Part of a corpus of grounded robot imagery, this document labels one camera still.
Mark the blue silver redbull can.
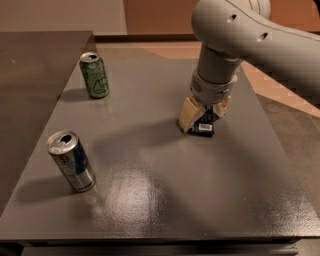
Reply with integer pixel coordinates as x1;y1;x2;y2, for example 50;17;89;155
47;130;96;192

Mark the green soda can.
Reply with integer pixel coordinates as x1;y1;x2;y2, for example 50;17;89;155
79;52;109;99

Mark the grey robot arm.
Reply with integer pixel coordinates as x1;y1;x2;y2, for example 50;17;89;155
179;0;320;134

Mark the dark blue rxbar wrapper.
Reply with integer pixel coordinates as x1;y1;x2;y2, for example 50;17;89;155
188;105;218;137

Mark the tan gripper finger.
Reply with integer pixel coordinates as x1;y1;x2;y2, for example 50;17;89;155
179;96;205;133
213;96;231;118

